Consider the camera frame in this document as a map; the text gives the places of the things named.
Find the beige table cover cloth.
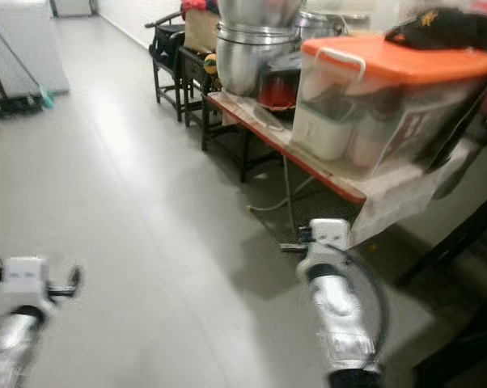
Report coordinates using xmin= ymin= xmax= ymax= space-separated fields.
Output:
xmin=349 ymin=141 xmax=487 ymax=247

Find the folding table with orange edge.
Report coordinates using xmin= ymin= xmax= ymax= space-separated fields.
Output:
xmin=205 ymin=89 xmax=487 ymax=247

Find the red and black pot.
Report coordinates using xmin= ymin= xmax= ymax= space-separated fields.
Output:
xmin=256 ymin=50 xmax=306 ymax=111

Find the clear storage box orange lid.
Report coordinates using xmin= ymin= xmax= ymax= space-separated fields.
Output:
xmin=290 ymin=32 xmax=487 ymax=182

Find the mop with green head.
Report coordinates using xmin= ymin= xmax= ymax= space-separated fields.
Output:
xmin=0 ymin=16 xmax=57 ymax=116

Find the large stainless steel pot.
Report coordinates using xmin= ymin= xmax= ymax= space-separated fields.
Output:
xmin=214 ymin=22 xmax=303 ymax=99

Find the black bag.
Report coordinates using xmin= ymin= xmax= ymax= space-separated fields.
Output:
xmin=428 ymin=69 xmax=487 ymax=200

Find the yellow green ball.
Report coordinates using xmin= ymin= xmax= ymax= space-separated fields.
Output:
xmin=201 ymin=53 xmax=219 ymax=78

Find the black wooden chair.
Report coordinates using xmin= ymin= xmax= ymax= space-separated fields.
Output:
xmin=172 ymin=46 xmax=278 ymax=183
xmin=145 ymin=11 xmax=201 ymax=124

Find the small steel pot with lid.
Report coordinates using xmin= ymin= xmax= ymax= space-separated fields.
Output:
xmin=296 ymin=10 xmax=371 ymax=43

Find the stainless steel basin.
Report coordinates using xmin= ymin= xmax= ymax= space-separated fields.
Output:
xmin=219 ymin=0 xmax=306 ymax=29

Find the white chest appliance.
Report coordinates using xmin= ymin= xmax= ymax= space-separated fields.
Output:
xmin=0 ymin=0 xmax=71 ymax=98

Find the black cap with yellow print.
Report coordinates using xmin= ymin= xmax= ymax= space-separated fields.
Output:
xmin=385 ymin=6 xmax=487 ymax=52

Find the red cloth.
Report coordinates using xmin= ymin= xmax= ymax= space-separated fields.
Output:
xmin=180 ymin=0 xmax=221 ymax=19

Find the small white appliance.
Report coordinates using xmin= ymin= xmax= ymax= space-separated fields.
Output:
xmin=49 ymin=0 xmax=95 ymax=19

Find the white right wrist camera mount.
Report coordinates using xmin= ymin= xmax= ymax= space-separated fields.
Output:
xmin=306 ymin=217 xmax=352 ymax=269

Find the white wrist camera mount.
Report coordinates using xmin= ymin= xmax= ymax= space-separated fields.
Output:
xmin=306 ymin=217 xmax=352 ymax=269
xmin=1 ymin=256 xmax=53 ymax=316

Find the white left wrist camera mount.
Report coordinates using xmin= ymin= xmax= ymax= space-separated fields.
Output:
xmin=1 ymin=256 xmax=53 ymax=316

